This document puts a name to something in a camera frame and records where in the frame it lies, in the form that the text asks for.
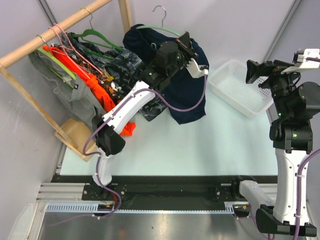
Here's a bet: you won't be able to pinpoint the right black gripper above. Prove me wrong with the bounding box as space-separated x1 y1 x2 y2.
246 59 308 119

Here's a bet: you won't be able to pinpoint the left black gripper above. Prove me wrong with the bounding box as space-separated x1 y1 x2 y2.
166 32 198 77

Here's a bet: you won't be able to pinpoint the navy blue shorts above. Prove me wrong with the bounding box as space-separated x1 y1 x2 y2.
122 24 206 125

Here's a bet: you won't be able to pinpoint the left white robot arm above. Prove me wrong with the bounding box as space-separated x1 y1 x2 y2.
93 32 208 200

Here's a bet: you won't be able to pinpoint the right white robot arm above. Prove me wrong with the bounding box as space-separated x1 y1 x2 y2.
230 60 320 239

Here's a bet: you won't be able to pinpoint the dark camouflage shorts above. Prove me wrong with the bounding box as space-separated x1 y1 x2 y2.
59 31 168 122

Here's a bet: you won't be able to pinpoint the orange patterned shorts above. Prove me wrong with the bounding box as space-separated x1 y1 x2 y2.
51 44 126 106

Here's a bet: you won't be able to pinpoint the dark green hanger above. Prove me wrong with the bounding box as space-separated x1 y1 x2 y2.
67 28 124 61

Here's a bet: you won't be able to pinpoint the bright orange shorts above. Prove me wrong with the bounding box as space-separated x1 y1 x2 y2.
42 44 137 138

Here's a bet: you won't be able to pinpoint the grey shorts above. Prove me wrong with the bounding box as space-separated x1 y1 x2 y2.
28 50 106 131

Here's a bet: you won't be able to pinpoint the lime green hanger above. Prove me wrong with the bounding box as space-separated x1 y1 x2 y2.
36 47 76 80

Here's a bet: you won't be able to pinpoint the white plastic basket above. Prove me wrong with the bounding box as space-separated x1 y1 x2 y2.
207 59 273 118

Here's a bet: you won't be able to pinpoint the wooden clothes rack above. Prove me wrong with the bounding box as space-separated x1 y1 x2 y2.
0 0 137 163

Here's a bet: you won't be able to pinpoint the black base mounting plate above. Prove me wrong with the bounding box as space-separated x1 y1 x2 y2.
51 174 277 216

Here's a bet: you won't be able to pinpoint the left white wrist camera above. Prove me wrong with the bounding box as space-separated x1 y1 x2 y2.
186 58 209 79

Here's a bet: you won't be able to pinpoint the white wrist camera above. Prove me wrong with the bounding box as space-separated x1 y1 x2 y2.
281 48 320 74
186 58 209 79

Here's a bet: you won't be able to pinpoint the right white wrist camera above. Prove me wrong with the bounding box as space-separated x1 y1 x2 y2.
281 48 320 74

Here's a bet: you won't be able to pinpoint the pink wire hanger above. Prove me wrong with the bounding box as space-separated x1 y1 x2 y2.
48 23 104 76

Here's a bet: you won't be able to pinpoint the white slotted cable duct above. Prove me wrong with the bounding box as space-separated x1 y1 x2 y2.
46 202 235 215

